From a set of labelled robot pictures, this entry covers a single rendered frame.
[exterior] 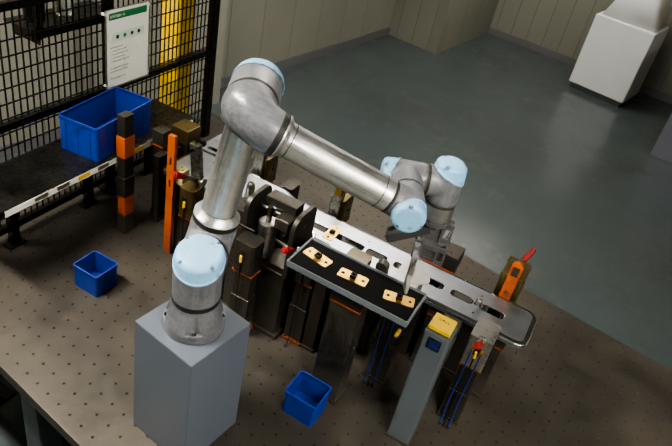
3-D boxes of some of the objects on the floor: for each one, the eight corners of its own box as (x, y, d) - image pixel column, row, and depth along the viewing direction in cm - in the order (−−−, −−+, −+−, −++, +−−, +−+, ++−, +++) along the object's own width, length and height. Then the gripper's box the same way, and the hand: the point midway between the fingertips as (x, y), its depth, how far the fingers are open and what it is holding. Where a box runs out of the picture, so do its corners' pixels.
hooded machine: (636, 96, 688) (689, -11, 624) (623, 110, 647) (678, -4, 583) (579, 74, 716) (623, -32, 652) (562, 85, 675) (609, -26, 611)
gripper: (452, 245, 143) (429, 308, 154) (459, 201, 160) (437, 261, 171) (415, 234, 144) (395, 297, 155) (426, 191, 161) (407, 251, 172)
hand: (406, 275), depth 163 cm, fingers open, 14 cm apart
